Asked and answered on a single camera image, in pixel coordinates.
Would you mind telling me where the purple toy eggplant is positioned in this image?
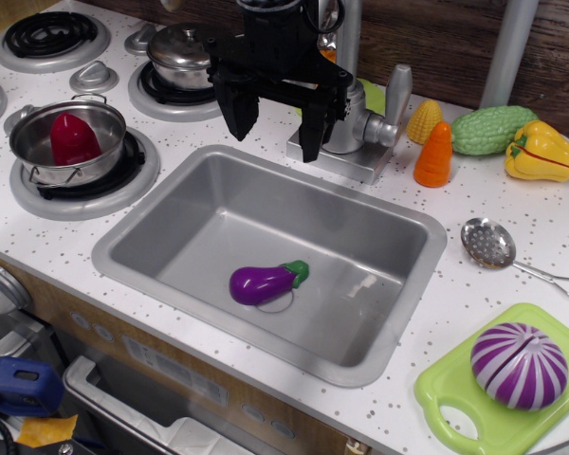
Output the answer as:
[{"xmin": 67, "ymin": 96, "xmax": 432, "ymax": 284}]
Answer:
[{"xmin": 229, "ymin": 260, "xmax": 310, "ymax": 306}]

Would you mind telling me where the back left stove burner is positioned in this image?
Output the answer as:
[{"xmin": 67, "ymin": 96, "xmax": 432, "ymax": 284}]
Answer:
[{"xmin": 0, "ymin": 11, "xmax": 111, "ymax": 74}]

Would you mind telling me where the red toy pepper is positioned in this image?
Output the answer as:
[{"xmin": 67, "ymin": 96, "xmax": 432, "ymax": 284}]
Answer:
[{"xmin": 50, "ymin": 112, "xmax": 101, "ymax": 166}]

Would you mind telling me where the blue clamp tool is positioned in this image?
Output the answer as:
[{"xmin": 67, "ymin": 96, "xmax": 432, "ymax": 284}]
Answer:
[{"xmin": 0, "ymin": 356, "xmax": 64, "ymax": 417}]

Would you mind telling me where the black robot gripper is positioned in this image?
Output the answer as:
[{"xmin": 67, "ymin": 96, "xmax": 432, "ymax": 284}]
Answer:
[{"xmin": 204, "ymin": 1, "xmax": 352, "ymax": 163}]

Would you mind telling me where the steel pot with handles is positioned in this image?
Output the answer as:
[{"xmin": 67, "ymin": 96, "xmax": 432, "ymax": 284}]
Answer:
[{"xmin": 9, "ymin": 95, "xmax": 127, "ymax": 188}]

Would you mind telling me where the front stove burner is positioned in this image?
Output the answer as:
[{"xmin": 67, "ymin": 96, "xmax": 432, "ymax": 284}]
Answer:
[{"xmin": 9, "ymin": 128, "xmax": 160, "ymax": 222}]

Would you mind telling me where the green toy bitter gourd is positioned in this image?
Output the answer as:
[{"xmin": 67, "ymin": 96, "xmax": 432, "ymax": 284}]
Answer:
[{"xmin": 450, "ymin": 105, "xmax": 539, "ymax": 156}]

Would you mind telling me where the small lidded steel pot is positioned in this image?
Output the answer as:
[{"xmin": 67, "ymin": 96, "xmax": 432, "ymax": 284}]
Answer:
[{"xmin": 146, "ymin": 23, "xmax": 212, "ymax": 90}]

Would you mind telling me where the green plastic cutting board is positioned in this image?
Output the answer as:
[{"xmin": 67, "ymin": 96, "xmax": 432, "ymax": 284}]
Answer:
[{"xmin": 414, "ymin": 303, "xmax": 569, "ymax": 454}]

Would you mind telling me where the back right stove burner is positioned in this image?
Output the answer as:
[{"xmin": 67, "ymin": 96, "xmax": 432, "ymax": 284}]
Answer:
[{"xmin": 128, "ymin": 62, "xmax": 222, "ymax": 122}]

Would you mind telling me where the steel slotted spoon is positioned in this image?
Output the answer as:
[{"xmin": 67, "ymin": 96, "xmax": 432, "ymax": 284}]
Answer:
[{"xmin": 460, "ymin": 218, "xmax": 569, "ymax": 297}]

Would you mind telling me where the grey toy sink basin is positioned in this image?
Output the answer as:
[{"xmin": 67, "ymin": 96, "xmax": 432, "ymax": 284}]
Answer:
[{"xmin": 92, "ymin": 145, "xmax": 447, "ymax": 388}]

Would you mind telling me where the silver oven door handle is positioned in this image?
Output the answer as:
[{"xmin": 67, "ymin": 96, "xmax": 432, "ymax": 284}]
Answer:
[{"xmin": 63, "ymin": 356, "xmax": 248, "ymax": 454}]

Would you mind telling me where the yellow toy bell pepper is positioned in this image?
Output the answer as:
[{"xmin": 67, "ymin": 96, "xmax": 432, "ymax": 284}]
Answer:
[{"xmin": 504, "ymin": 119, "xmax": 569, "ymax": 182}]

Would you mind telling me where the grey vertical pole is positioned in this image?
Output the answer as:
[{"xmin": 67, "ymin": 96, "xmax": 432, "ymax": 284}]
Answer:
[{"xmin": 479, "ymin": 0, "xmax": 540, "ymax": 108}]

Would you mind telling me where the silver toy faucet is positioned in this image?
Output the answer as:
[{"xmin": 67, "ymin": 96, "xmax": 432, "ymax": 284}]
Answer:
[{"xmin": 306, "ymin": 1, "xmax": 413, "ymax": 185}]

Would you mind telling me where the purple striped toy onion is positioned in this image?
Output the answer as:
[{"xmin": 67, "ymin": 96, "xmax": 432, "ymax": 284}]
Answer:
[{"xmin": 470, "ymin": 322, "xmax": 569, "ymax": 411}]

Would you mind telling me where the yellow toy corn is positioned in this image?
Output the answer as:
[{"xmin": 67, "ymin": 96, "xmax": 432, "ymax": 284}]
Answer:
[{"xmin": 406, "ymin": 100, "xmax": 443, "ymax": 145}]

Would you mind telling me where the silver stove knob upper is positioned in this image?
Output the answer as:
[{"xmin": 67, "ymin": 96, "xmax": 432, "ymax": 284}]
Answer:
[{"xmin": 124, "ymin": 23, "xmax": 157, "ymax": 56}]

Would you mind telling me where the orange toy carrot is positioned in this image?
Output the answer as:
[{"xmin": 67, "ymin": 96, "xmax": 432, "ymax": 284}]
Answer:
[{"xmin": 413, "ymin": 121, "xmax": 452, "ymax": 188}]

